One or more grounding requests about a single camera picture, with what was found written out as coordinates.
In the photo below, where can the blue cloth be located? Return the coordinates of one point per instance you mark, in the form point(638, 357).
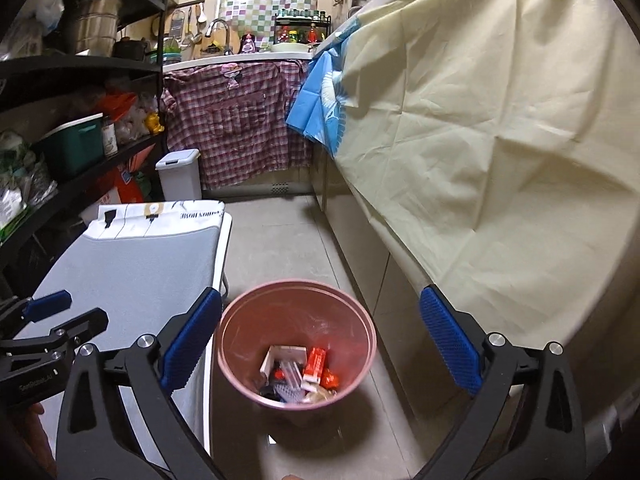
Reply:
point(320, 100)

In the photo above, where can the pink purple figurine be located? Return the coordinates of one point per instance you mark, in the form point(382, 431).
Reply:
point(248, 42)

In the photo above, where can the black shelf rack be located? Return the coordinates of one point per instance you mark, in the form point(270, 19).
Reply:
point(75, 65)

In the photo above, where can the black pot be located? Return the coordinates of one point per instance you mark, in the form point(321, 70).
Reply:
point(131, 49)

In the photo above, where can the hanging kitchen utensils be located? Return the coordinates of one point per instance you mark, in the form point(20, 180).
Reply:
point(187, 25)

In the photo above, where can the orange plastic bag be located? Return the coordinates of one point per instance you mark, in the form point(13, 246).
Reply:
point(330, 379)
point(119, 105)

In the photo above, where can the white kitchen counter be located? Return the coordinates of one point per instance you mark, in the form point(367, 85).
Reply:
point(240, 57)

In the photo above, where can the yellow toy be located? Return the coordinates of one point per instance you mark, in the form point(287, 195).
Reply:
point(154, 124)

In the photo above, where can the red plaid cloth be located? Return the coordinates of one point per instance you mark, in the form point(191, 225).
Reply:
point(235, 120)

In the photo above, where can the white lidded bin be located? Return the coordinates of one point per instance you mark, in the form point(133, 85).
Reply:
point(177, 175)

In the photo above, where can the black spice rack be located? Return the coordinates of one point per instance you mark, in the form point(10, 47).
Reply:
point(300, 27)

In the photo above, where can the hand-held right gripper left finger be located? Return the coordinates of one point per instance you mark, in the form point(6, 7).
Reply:
point(192, 340)

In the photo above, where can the white plastic bag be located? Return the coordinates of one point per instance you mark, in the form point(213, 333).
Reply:
point(50, 2)

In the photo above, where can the person's left hand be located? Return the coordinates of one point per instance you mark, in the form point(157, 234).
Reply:
point(32, 432)

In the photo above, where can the steel pot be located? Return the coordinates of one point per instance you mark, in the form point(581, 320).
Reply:
point(97, 25)

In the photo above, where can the pink plastic bucket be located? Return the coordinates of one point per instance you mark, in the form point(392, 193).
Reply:
point(300, 320)

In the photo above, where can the chrome faucet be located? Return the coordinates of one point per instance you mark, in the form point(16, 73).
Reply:
point(219, 27)

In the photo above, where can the white label jar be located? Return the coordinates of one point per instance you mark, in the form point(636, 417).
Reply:
point(109, 137)

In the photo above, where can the grey ironing board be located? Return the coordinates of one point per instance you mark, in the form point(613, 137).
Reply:
point(130, 265)

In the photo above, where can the green white packet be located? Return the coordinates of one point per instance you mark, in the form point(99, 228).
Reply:
point(12, 217)

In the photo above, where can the red white carton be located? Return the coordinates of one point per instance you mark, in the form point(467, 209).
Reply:
point(315, 360)

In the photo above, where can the red orange box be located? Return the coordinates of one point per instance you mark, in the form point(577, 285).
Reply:
point(129, 187)

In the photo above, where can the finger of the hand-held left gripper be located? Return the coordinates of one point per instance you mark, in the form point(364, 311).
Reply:
point(80, 327)
point(45, 305)

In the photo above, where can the cream cloth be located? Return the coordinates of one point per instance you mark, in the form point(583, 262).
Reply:
point(475, 135)

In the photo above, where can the beige cabinet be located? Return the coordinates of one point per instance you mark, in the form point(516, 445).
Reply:
point(360, 240)

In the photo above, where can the green storage box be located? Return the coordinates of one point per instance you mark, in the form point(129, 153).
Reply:
point(70, 147)

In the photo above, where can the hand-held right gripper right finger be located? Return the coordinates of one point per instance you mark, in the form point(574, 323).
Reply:
point(450, 345)

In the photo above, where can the small white box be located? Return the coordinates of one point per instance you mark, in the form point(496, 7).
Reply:
point(287, 355)

